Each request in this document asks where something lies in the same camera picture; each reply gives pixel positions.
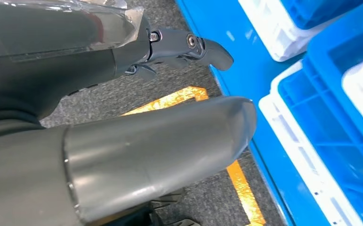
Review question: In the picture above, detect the blue metal shelf rack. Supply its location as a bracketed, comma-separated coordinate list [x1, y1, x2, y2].
[175, 0, 330, 226]

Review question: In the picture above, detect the white plastic crate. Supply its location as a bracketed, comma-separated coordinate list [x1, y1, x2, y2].
[238, 0, 341, 62]
[258, 59, 363, 226]

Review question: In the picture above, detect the blue plastic crate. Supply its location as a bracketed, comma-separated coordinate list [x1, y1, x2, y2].
[279, 0, 363, 30]
[270, 0, 363, 226]

